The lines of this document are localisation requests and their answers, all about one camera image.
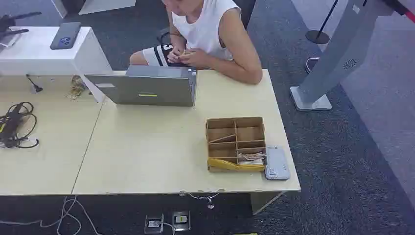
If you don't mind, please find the person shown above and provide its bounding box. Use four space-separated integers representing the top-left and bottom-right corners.
129 0 263 86

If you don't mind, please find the printed card stack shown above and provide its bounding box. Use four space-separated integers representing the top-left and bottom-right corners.
238 152 267 166

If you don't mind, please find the black stanchion post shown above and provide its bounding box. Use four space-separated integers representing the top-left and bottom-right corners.
305 0 339 45

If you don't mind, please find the silver floor socket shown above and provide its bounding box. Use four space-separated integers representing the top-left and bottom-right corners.
144 214 164 235
172 211 191 232

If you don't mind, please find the grey kiosk stand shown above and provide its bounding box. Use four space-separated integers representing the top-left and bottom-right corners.
290 0 394 112

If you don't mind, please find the black desk device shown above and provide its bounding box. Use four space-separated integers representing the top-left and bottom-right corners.
0 11 43 48

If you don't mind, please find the black cable bundle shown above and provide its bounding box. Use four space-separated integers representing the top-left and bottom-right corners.
0 101 40 149

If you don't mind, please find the dark blue smartphone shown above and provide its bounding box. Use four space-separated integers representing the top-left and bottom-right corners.
49 22 82 50

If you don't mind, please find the yellow card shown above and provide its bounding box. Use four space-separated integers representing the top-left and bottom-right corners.
207 157 266 172

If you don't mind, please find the white cabinet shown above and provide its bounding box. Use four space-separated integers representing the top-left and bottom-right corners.
0 26 113 103

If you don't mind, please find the thin wire with key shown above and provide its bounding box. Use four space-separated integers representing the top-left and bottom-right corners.
178 190 220 210

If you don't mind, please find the grey laptop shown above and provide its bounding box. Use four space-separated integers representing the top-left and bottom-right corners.
84 65 198 107

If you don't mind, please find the pale wooden desk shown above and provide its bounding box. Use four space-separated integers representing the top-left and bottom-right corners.
0 74 104 197
71 69 301 215

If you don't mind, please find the grey card reader device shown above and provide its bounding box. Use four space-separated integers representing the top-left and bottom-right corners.
264 146 291 181

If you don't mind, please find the white floor cable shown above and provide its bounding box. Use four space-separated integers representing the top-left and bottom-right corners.
0 195 102 235

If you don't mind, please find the black plug cable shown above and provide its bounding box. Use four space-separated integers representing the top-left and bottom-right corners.
25 74 44 94

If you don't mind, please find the wooden divided card box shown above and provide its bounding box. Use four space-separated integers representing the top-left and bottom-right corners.
205 117 268 173

